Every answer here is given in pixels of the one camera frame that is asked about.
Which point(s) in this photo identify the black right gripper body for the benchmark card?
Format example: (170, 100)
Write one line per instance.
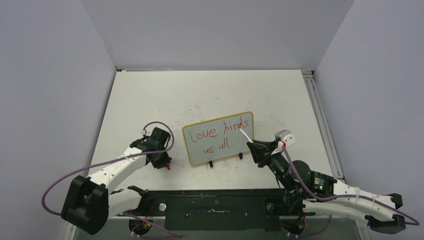
(264, 160)

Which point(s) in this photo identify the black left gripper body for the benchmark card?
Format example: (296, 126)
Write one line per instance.
(163, 159)

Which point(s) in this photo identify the white marker pen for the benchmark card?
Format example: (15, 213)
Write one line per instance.
(246, 136)

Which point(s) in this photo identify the yellow framed small whiteboard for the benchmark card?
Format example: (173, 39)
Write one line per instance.
(219, 138)

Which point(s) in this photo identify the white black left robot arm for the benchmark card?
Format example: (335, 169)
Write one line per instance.
(92, 200)

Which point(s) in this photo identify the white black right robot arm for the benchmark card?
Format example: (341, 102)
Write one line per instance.
(312, 193)

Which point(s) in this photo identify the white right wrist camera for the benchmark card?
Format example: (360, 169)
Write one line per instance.
(284, 138)

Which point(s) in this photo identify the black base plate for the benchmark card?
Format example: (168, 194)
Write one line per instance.
(220, 210)

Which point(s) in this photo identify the aluminium rail at table edge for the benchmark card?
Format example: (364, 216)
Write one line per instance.
(330, 148)

